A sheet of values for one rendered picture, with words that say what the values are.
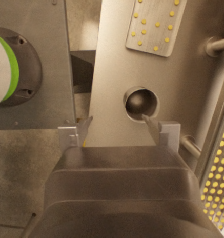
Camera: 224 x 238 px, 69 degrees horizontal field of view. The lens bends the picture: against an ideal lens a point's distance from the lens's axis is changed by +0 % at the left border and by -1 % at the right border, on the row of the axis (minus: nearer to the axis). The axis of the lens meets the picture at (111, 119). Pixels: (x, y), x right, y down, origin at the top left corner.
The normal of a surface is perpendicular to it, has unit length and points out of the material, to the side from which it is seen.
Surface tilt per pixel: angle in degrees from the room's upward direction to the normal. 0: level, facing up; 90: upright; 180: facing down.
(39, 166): 0
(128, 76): 0
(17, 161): 0
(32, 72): 66
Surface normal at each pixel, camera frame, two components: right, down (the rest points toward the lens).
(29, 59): 0.91, -0.10
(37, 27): -0.01, 0.26
